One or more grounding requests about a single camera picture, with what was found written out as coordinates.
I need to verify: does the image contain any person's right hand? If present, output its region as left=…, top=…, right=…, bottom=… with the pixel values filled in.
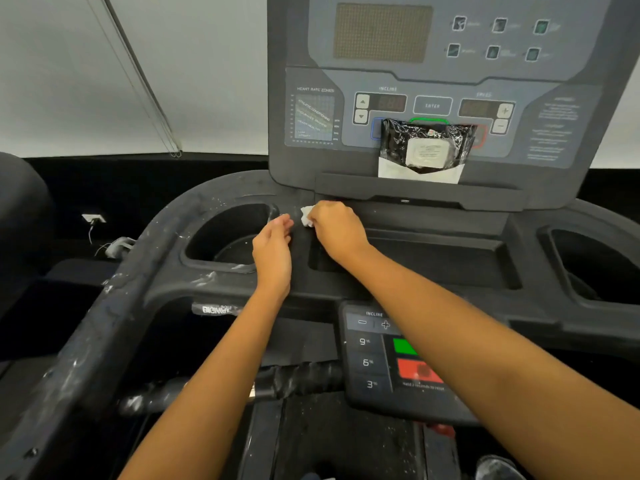
left=307, top=200, right=372, bottom=268

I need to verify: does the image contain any person's left hand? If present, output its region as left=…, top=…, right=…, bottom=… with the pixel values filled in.
left=251, top=214, right=295, bottom=301

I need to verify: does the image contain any person's left forearm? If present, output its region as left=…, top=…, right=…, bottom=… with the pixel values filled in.
left=119, top=287, right=291, bottom=480

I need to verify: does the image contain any person's right forearm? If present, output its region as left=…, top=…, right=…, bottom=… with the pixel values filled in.
left=345, top=245, right=640, bottom=480

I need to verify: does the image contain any black wet wipes packet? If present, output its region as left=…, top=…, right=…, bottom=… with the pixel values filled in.
left=377, top=118, right=477, bottom=185

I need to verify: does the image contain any black treadmill grip bar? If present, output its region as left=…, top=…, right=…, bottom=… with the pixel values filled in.
left=118, top=361, right=346, bottom=418

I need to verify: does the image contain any treadmill lower control panel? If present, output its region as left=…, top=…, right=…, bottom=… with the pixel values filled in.
left=338, top=301, right=483, bottom=426

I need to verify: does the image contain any white window blind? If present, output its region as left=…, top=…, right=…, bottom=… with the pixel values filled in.
left=0, top=0, right=269, bottom=158

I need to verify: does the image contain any black treadmill belt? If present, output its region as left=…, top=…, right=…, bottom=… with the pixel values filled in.
left=272, top=392, right=426, bottom=480

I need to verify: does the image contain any black exercise machine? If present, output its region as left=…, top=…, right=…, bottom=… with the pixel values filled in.
left=0, top=152, right=55, bottom=320

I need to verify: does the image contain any grey shoe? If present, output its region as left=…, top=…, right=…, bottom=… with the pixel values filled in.
left=474, top=455, right=527, bottom=480

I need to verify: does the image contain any white power cable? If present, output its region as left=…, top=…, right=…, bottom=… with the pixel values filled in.
left=88, top=222, right=137, bottom=259

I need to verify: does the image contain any window blind cord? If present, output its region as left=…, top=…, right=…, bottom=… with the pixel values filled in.
left=85, top=0, right=183, bottom=159

